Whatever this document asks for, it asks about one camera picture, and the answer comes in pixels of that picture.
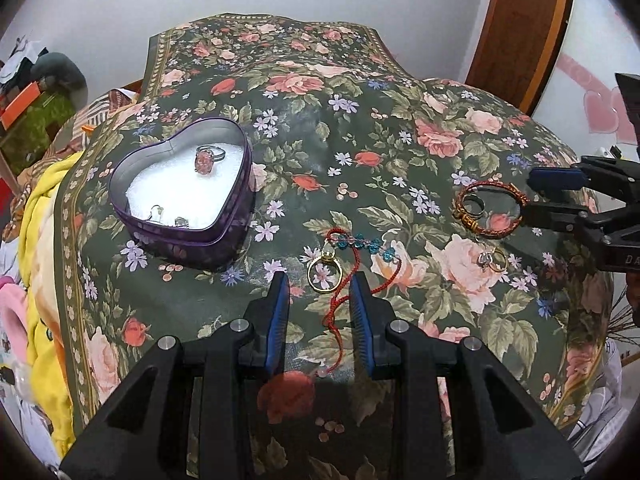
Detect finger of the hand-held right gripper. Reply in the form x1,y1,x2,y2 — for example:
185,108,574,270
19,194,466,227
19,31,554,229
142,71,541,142
521,200,640,237
528,155,640,197

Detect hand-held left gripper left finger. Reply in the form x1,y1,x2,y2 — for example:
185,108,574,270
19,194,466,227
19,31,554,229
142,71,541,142
59,272,292,480

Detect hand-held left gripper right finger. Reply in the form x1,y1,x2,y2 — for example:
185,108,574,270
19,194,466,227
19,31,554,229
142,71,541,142
349,271,587,480

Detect thin gold ring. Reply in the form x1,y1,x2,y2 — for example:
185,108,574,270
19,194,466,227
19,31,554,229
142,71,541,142
306,242,343,294

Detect red and gold bangle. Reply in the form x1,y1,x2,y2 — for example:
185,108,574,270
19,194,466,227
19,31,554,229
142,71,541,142
453,180,530,237

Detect purple heart-shaped tin box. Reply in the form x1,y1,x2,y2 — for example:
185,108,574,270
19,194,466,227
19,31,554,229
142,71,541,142
108,117,257,270

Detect dried twigs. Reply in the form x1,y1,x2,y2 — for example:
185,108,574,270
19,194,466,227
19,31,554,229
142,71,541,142
607,287,640,352

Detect wooden door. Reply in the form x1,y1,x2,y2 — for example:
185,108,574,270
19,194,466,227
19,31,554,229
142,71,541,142
465,0,577,117

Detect white cloth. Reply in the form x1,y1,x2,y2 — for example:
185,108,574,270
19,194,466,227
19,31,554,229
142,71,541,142
564,337,640,463

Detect green floral cloth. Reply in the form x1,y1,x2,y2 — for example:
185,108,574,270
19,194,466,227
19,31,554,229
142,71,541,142
54,12,617,480

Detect yellow cloth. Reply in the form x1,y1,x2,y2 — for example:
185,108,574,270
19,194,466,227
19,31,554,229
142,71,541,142
19,152,84,457

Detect pink cloth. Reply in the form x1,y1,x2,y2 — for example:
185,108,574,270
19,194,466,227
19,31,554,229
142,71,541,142
0,275,32,367

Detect brown striped cloth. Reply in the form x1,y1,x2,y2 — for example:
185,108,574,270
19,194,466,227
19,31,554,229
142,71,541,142
49,87,142,162

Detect green bag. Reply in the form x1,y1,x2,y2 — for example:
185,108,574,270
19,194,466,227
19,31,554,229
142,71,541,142
0,92,77,177

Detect grey cushion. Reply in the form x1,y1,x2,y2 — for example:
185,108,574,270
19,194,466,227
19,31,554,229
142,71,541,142
34,52,89,95

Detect orange box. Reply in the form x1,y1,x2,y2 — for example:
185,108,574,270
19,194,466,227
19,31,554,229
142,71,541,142
0,80,42,132

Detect red cord blue bead bracelet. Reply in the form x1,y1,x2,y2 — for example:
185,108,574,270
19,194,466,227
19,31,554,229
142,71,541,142
321,227,402,379

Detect pink heart wall sticker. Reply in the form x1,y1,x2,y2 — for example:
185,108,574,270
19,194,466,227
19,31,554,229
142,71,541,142
557,52,640,147

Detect silver ring with pink stone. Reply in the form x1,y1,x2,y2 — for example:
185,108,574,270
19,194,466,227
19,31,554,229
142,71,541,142
194,144,227,175

